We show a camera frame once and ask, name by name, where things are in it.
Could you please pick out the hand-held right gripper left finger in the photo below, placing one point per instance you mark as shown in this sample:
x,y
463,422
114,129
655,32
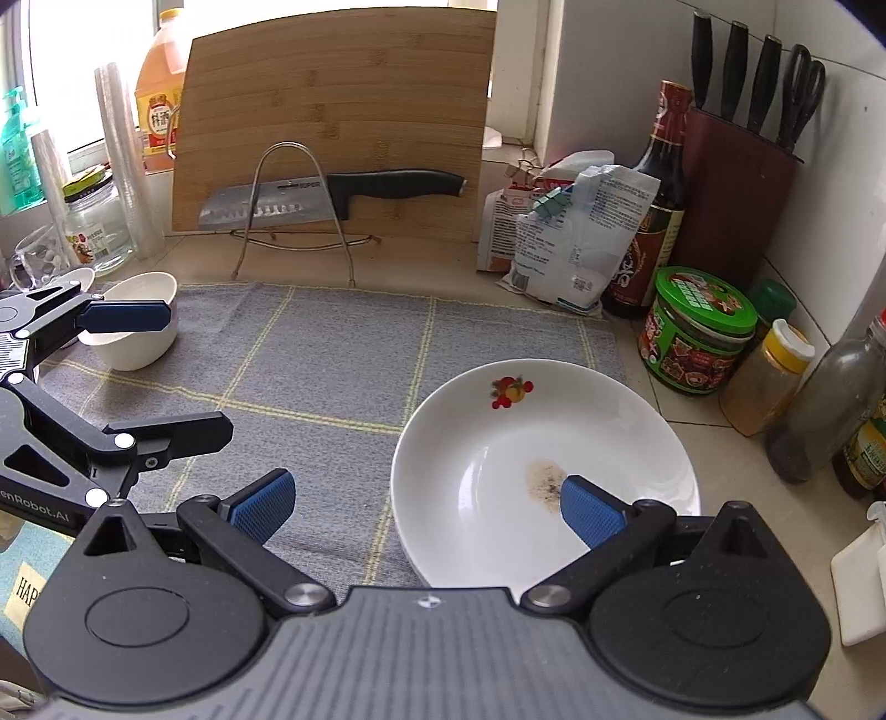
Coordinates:
x,y
263,505

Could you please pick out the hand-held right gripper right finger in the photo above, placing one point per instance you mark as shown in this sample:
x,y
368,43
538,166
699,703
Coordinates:
x,y
592,512

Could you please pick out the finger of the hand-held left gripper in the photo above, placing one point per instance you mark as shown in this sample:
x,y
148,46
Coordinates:
x,y
124,317
187,436

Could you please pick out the labelled glass jar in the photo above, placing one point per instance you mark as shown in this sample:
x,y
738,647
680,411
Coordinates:
x,y
100,235

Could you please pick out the clear glass mug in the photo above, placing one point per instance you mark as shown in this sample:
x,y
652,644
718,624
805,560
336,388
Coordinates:
x,y
38,256

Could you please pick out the tall stack of plastic cups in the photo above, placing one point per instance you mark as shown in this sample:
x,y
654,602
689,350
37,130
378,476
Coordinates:
x,y
128,173

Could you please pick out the grey checked tablecloth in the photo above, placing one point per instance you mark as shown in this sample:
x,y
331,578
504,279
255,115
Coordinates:
x,y
311,360

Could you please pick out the short stack of plastic cups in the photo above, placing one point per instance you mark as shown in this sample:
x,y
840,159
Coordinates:
x,y
50,180

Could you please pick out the green dish soap bottle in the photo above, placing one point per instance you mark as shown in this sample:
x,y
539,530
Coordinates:
x,y
17,166

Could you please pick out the green-lid sauce jar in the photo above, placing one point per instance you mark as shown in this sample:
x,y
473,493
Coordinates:
x,y
692,346

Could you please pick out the yellow-lid spice jar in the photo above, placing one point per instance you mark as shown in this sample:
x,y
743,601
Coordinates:
x,y
761,388

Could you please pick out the orange cooking wine bottle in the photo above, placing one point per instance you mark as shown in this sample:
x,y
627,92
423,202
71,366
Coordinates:
x,y
159,90

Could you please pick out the white plastic seasoning bag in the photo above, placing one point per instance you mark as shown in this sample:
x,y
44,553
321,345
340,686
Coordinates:
x,y
574,263

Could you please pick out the clear glass bottle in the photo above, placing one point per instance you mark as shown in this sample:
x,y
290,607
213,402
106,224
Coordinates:
x,y
824,408

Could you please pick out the small green-cap bottle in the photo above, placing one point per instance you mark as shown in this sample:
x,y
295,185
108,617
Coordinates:
x,y
774,304

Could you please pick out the green-label oil bottle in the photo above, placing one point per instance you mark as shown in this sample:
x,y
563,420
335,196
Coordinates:
x,y
865,450

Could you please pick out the white plastic container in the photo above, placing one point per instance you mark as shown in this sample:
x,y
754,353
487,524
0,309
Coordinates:
x,y
862,588

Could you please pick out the bamboo cutting board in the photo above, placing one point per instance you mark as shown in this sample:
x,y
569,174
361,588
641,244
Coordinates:
x,y
332,104

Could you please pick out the red and white bag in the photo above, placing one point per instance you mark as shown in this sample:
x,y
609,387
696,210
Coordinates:
x,y
502,228

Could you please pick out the dark soy sauce bottle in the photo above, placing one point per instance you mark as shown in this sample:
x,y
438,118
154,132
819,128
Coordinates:
x,y
654,208

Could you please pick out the green binder clip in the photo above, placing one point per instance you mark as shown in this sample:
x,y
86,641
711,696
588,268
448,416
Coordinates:
x,y
554,202

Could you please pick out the dark red knife block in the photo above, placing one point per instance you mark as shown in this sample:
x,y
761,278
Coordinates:
x,y
734,208

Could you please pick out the black kitchen scissors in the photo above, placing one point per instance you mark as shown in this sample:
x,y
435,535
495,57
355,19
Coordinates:
x,y
796,111

